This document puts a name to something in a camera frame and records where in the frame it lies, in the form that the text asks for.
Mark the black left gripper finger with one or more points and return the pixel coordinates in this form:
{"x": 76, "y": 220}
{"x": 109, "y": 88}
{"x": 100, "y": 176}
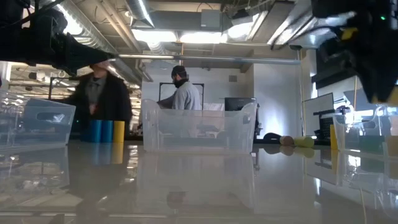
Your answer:
{"x": 81, "y": 56}

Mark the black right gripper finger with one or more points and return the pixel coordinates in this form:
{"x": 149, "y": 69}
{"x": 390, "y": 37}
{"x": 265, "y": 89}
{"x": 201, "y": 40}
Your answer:
{"x": 377, "y": 81}

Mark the yellow cube block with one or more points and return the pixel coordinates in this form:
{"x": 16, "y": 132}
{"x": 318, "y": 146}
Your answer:
{"x": 395, "y": 98}
{"x": 333, "y": 137}

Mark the green cube block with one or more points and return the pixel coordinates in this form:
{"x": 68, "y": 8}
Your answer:
{"x": 370, "y": 144}

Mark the yellow cylinder block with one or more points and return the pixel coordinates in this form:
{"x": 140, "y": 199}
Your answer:
{"x": 118, "y": 130}

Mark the yellow-green cylinder block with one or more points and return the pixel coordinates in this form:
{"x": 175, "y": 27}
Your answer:
{"x": 304, "y": 142}

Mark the person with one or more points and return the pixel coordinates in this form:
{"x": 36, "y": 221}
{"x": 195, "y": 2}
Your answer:
{"x": 99, "y": 102}
{"x": 186, "y": 96}

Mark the clear plastic bin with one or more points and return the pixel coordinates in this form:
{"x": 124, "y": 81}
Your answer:
{"x": 199, "y": 140}
{"x": 18, "y": 124}
{"x": 354, "y": 140}

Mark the white-screen monitor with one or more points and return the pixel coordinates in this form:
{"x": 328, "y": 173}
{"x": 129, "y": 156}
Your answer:
{"x": 318, "y": 109}

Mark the ceiling light panel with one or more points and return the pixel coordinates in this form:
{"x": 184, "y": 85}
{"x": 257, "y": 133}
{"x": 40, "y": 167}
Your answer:
{"x": 200, "y": 37}
{"x": 154, "y": 35}

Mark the grey horizontal ceiling pipe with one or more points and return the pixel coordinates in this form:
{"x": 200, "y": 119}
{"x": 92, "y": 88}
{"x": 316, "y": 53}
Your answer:
{"x": 202, "y": 58}

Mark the grey ceiling box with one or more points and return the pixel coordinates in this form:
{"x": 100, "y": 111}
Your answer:
{"x": 210, "y": 19}

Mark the black monitor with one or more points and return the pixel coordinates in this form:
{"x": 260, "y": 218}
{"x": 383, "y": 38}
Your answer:
{"x": 239, "y": 104}

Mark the narrow silver ventilation duct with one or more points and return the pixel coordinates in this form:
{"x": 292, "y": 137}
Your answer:
{"x": 140, "y": 12}

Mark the black aluminium table frame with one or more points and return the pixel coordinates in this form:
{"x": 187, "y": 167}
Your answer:
{"x": 258, "y": 141}

